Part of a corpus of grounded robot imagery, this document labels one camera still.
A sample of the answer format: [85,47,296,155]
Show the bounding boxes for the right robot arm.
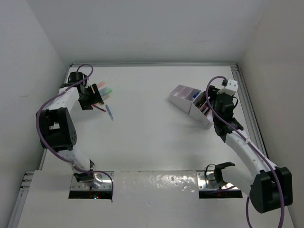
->
[206,85,293,213]

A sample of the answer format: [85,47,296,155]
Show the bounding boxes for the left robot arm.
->
[36,71,104,185]

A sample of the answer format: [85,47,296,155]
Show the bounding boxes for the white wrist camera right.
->
[217,79,238,96]

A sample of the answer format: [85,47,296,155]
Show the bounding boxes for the light blue pen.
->
[105,104,114,122]

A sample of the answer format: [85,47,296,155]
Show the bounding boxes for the large black-handled scissors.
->
[195,99,205,108]

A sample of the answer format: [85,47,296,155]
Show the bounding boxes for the pink highlighter yellow-orange cap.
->
[97,81,105,87]

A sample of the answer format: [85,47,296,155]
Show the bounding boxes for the red gel pen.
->
[92,104,106,113]

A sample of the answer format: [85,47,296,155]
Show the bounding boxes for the blue highlighter clear body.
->
[99,88,107,96]

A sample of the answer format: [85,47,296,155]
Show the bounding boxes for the white worn eraser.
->
[102,94,109,100]

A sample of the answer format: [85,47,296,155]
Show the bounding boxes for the pink thin highlighter pen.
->
[200,102,210,116]

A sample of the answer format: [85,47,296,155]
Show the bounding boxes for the white divided organizer left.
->
[168,85,201,114]

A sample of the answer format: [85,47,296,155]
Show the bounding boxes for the green highlighter clear body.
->
[106,87,112,94]

